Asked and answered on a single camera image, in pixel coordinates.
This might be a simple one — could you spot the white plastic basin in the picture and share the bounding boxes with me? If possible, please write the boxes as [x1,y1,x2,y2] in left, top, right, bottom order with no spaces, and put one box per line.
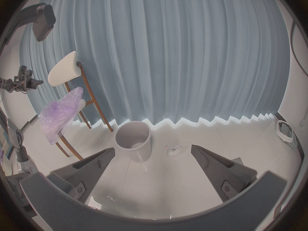
[275,120,298,149]

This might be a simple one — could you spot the crumpled white paper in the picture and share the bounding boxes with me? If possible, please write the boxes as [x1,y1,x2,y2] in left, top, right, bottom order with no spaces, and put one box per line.
[168,145,182,156]

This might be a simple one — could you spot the white trash bin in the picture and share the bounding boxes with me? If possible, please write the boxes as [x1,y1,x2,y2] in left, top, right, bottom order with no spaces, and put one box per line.
[115,121,152,163]

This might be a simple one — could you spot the purple plastic bag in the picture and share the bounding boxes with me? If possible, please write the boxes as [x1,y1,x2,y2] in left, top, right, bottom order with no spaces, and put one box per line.
[40,87,84,146]

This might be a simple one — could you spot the pale blue curtain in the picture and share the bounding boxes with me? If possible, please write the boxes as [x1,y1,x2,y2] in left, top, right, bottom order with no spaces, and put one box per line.
[19,0,290,129]

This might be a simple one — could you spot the black cable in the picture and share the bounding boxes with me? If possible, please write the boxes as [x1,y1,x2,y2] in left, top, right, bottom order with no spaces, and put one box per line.
[290,23,308,76]

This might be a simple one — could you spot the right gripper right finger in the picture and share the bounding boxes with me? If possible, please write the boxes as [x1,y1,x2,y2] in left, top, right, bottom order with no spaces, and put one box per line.
[191,144,257,204]

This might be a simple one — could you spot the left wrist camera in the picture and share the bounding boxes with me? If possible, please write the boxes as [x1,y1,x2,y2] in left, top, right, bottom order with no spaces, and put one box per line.
[20,66,33,77]

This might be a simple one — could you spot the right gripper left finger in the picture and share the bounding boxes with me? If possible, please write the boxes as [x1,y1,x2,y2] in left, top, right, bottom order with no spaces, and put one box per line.
[46,147,115,204]

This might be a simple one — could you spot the white padded wooden chair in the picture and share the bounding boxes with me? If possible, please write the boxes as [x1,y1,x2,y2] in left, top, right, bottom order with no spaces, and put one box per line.
[48,51,113,161]

